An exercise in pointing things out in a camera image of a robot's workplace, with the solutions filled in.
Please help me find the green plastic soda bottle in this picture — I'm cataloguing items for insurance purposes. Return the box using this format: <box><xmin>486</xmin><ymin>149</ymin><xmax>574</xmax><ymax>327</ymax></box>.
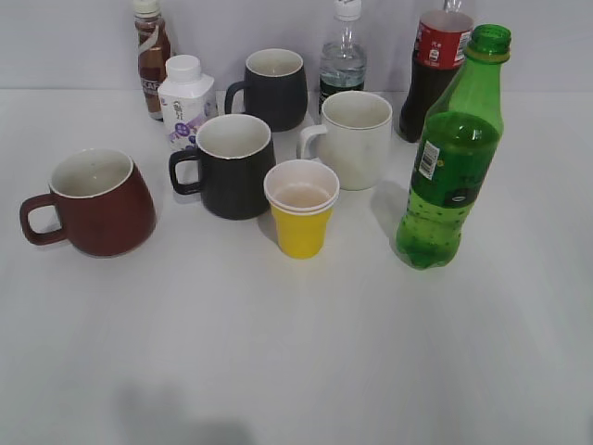
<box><xmin>395</xmin><ymin>24</ymin><xmax>511</xmax><ymax>270</ymax></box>

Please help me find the red ceramic mug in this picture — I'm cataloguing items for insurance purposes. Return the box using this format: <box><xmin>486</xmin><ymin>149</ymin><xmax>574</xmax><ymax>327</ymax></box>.
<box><xmin>19</xmin><ymin>148</ymin><xmax>157</xmax><ymax>257</ymax></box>

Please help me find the yellow paper cup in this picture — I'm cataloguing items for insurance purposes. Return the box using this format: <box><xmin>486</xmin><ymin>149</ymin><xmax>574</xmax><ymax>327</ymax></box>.
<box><xmin>263</xmin><ymin>159</ymin><xmax>340</xmax><ymax>259</ymax></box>

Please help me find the black mug front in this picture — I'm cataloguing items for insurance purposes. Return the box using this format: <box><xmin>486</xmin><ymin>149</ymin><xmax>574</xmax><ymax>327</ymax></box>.
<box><xmin>169</xmin><ymin>113</ymin><xmax>276</xmax><ymax>220</ymax></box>

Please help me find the black mug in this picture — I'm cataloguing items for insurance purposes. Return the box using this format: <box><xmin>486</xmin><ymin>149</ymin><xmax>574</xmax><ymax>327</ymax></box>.
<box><xmin>169</xmin><ymin>113</ymin><xmax>276</xmax><ymax>220</ymax></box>
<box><xmin>224</xmin><ymin>48</ymin><xmax>309</xmax><ymax>132</ymax></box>

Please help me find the white ceramic mug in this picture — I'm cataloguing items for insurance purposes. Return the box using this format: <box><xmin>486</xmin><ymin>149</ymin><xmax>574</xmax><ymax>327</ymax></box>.
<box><xmin>296</xmin><ymin>91</ymin><xmax>393</xmax><ymax>191</ymax></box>

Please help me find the black mug rear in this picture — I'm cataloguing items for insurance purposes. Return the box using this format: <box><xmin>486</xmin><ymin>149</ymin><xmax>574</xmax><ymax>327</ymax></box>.
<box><xmin>224</xmin><ymin>48</ymin><xmax>309</xmax><ymax>132</ymax></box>

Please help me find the clear water bottle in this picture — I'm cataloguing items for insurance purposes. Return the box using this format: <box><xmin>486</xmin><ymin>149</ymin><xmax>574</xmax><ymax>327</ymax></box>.
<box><xmin>318</xmin><ymin>0</ymin><xmax>367</xmax><ymax>111</ymax></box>

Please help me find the white milk carton bottle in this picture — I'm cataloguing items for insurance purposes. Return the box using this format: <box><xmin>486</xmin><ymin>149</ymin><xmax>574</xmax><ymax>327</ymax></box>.
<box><xmin>158</xmin><ymin>55</ymin><xmax>219</xmax><ymax>151</ymax></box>

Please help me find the brown coffee drink bottle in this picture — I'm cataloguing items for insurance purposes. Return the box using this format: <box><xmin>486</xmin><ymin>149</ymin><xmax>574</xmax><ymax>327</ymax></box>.
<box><xmin>133</xmin><ymin>0</ymin><xmax>174</xmax><ymax>121</ymax></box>

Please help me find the cola bottle red label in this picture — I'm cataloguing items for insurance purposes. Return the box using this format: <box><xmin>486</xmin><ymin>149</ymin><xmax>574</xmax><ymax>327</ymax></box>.
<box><xmin>398</xmin><ymin>1</ymin><xmax>474</xmax><ymax>143</ymax></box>

